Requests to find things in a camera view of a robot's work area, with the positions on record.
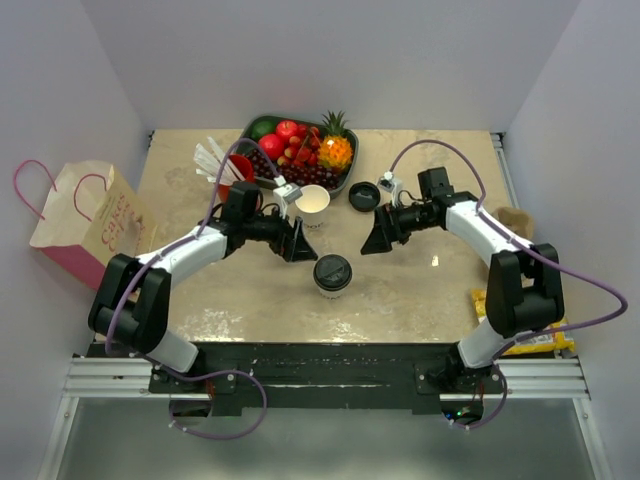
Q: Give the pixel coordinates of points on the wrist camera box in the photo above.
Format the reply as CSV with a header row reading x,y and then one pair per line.
x,y
285,194
392,185

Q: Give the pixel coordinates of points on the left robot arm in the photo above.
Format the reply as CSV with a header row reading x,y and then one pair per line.
x,y
131,306

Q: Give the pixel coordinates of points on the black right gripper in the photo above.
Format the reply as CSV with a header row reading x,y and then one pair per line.
x,y
387,230

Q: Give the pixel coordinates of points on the orange plastic pineapple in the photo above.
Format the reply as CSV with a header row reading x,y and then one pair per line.
x,y
335,152

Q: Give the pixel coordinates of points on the dark red grape bunch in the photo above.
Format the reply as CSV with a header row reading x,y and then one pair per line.
x,y
299,173

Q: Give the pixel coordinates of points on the white paper coffee cup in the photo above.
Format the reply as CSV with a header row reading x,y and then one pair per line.
x,y
332,294

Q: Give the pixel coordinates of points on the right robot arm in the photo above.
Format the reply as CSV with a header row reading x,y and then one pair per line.
x,y
523,294

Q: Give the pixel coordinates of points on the yellow snack bag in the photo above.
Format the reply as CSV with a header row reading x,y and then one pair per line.
x,y
548,342

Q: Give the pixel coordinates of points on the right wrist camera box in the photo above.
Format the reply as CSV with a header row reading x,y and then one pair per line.
x,y
392,185

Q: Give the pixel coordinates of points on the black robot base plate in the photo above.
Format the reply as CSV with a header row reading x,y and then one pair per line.
x,y
218,371

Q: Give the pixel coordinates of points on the red apple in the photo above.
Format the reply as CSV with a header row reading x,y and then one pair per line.
x,y
286,129
272,145

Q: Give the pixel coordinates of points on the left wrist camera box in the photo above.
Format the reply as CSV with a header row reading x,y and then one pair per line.
x,y
285,194

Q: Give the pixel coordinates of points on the red plastic cup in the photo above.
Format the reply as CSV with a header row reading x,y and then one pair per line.
x,y
242,167

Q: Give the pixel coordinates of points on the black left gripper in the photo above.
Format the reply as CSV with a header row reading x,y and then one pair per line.
x,y
289,242

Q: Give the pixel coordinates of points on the aluminium frame rail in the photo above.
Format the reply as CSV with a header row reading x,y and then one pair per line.
x,y
135,378

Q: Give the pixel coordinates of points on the black coffee cup lid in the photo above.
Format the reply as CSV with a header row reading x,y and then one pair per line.
x,y
364,196

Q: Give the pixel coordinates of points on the paper bag pink handles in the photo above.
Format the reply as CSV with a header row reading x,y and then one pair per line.
x,y
91,214

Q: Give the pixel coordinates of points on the green lime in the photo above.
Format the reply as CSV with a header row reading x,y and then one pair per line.
x,y
262,128

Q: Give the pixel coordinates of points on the brown cardboard cup carrier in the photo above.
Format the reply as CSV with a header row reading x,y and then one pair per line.
x,y
518,221

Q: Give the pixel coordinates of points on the dark green fruit tray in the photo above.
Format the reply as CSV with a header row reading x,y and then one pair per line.
x,y
246,148

